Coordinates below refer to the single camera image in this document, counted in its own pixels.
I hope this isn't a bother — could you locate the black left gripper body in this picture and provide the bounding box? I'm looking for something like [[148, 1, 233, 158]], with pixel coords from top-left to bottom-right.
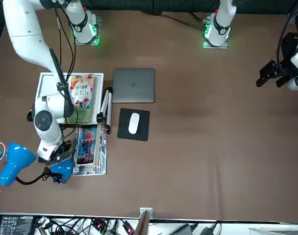
[[276, 57, 298, 79]]

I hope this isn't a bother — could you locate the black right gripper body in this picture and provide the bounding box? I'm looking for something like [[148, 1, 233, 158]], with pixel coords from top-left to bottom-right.
[[45, 141, 73, 167]]

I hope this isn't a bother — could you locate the blue desk lamp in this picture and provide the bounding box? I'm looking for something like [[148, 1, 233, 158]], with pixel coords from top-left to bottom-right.
[[0, 142, 74, 187]]

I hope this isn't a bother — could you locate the small blue orange comic book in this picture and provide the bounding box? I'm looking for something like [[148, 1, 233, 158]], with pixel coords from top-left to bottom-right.
[[76, 126, 100, 166]]

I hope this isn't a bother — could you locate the black left wrist block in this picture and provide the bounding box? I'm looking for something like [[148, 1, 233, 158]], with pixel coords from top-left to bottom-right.
[[282, 32, 298, 62]]

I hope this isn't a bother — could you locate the large wrapped comic magazine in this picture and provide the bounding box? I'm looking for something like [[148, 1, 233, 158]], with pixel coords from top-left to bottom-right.
[[72, 124, 107, 176]]

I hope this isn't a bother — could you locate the black mouse pad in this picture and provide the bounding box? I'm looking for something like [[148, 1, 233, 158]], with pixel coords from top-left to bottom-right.
[[117, 108, 150, 142]]

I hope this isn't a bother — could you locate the white computer mouse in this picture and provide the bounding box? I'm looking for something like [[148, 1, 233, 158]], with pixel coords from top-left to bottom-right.
[[128, 112, 140, 135]]

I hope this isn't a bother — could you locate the black labelled power adapter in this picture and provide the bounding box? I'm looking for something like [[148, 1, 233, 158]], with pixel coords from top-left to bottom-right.
[[0, 215, 34, 235]]

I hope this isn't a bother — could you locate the grey laptop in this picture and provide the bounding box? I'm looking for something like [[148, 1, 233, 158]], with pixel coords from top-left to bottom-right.
[[112, 68, 156, 103]]

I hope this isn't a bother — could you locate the grey power brick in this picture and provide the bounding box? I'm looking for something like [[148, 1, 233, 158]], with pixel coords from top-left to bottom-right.
[[167, 222, 199, 235]]

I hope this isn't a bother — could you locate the grey flat case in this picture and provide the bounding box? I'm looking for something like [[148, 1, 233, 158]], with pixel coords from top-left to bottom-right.
[[248, 227, 298, 235]]

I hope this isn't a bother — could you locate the black power plug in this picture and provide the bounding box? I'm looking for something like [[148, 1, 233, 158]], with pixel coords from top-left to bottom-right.
[[200, 223, 222, 235]]

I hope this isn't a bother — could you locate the black lamp power cable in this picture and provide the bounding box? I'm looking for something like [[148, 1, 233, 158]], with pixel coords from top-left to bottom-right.
[[42, 165, 64, 184]]

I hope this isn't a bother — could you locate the black cable tangle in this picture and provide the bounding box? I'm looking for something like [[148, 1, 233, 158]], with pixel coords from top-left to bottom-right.
[[33, 215, 140, 235]]

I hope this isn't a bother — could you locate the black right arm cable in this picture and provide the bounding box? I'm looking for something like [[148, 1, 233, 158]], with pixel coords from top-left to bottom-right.
[[52, 0, 78, 138]]

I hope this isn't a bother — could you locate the aluminium profile post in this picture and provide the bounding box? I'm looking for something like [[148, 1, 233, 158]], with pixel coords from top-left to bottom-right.
[[135, 207, 153, 235]]

